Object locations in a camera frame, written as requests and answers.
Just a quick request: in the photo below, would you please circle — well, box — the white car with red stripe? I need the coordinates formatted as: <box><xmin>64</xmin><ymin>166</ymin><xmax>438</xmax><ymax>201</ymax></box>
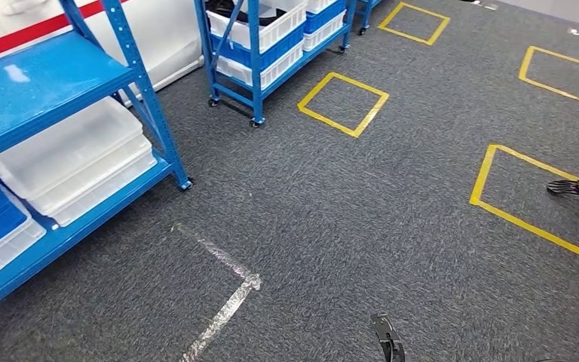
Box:
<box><xmin>0</xmin><ymin>0</ymin><xmax>206</xmax><ymax>109</ymax></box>

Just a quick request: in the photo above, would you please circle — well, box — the yellow floor tape square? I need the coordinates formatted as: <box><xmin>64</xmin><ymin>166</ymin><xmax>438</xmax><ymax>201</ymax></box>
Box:
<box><xmin>378</xmin><ymin>1</ymin><xmax>452</xmax><ymax>47</ymax></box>
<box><xmin>469</xmin><ymin>143</ymin><xmax>579</xmax><ymax>262</ymax></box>
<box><xmin>518</xmin><ymin>45</ymin><xmax>579</xmax><ymax>107</ymax></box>

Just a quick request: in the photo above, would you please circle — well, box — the large white plastic bin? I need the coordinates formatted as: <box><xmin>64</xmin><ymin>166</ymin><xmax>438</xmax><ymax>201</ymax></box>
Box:
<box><xmin>206</xmin><ymin>0</ymin><xmax>309</xmax><ymax>54</ymax></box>

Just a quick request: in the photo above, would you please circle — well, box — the black car trim part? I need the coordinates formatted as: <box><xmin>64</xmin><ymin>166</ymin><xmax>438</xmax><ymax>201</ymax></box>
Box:
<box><xmin>204</xmin><ymin>0</ymin><xmax>288</xmax><ymax>27</ymax></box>

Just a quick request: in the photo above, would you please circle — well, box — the black stand with slotted base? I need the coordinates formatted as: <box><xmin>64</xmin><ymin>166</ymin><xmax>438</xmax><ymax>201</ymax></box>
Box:
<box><xmin>547</xmin><ymin>155</ymin><xmax>579</xmax><ymax>201</ymax></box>

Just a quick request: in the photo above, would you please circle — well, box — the blue steel shelf rack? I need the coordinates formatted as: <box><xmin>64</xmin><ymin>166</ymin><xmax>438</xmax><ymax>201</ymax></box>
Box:
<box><xmin>357</xmin><ymin>0</ymin><xmax>383</xmax><ymax>36</ymax></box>
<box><xmin>193</xmin><ymin>0</ymin><xmax>358</xmax><ymax>128</ymax></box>
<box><xmin>0</xmin><ymin>0</ymin><xmax>195</xmax><ymax>324</ymax></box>

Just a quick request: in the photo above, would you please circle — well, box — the translucent plastic bin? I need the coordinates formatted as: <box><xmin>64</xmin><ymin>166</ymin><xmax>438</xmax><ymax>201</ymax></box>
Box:
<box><xmin>49</xmin><ymin>152</ymin><xmax>158</xmax><ymax>229</ymax></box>
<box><xmin>0</xmin><ymin>96</ymin><xmax>144</xmax><ymax>201</ymax></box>
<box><xmin>27</xmin><ymin>134</ymin><xmax>153</xmax><ymax>216</ymax></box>

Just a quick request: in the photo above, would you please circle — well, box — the silver floor tape strip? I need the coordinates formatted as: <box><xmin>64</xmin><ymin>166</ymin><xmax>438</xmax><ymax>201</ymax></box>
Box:
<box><xmin>172</xmin><ymin>223</ymin><xmax>263</xmax><ymax>362</ymax></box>

